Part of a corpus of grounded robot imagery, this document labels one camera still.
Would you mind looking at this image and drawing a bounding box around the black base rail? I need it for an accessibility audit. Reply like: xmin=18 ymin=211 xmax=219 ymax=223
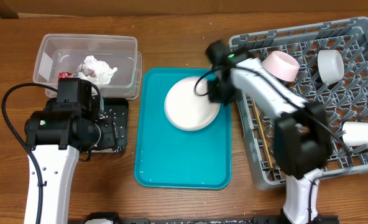
xmin=78 ymin=211 xmax=290 ymax=224

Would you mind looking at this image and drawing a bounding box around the silver red foil wrapper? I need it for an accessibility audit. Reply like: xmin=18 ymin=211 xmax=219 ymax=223
xmin=57 ymin=63 xmax=94 ymax=82

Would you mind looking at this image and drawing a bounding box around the large pink plate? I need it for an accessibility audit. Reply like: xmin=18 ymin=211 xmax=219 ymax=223
xmin=164 ymin=77 xmax=221 ymax=131

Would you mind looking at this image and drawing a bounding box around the white napkin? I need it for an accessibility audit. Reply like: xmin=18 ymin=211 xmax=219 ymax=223
xmin=74 ymin=55 xmax=117 ymax=85

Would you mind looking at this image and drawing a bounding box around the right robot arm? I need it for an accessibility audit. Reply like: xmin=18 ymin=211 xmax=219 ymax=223
xmin=205 ymin=40 xmax=333 ymax=223

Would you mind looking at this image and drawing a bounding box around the small white cup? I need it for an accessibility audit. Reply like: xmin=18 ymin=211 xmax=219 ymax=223
xmin=342 ymin=121 xmax=368 ymax=146

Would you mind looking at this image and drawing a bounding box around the grey dish rack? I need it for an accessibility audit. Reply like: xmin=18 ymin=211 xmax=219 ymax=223
xmin=229 ymin=17 xmax=368 ymax=190

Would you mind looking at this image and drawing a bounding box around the pile of white rice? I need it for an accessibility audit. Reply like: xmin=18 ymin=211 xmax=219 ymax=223
xmin=92 ymin=105 xmax=128 ymax=154

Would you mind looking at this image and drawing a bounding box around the wooden chopstick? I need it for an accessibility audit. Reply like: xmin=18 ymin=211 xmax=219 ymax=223
xmin=252 ymin=100 xmax=274 ymax=169

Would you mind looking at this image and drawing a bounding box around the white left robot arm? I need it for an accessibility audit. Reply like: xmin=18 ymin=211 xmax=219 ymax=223
xmin=24 ymin=78 xmax=129 ymax=223

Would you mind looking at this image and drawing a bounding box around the clear plastic bin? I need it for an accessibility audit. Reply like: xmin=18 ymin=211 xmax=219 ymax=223
xmin=33 ymin=34 xmax=142 ymax=100

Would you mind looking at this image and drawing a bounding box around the black food waste tray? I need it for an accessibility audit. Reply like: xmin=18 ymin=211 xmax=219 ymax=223
xmin=45 ymin=97 xmax=130 ymax=154

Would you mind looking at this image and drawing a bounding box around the pink bowl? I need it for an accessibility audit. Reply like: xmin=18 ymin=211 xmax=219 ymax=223
xmin=262 ymin=51 xmax=300 ymax=82

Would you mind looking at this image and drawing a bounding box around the teal plastic tray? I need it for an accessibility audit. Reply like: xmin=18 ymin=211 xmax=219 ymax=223
xmin=134 ymin=67 xmax=231 ymax=189

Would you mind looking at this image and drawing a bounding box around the grey green bowl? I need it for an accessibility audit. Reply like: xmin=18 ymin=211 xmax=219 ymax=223
xmin=317 ymin=50 xmax=344 ymax=85

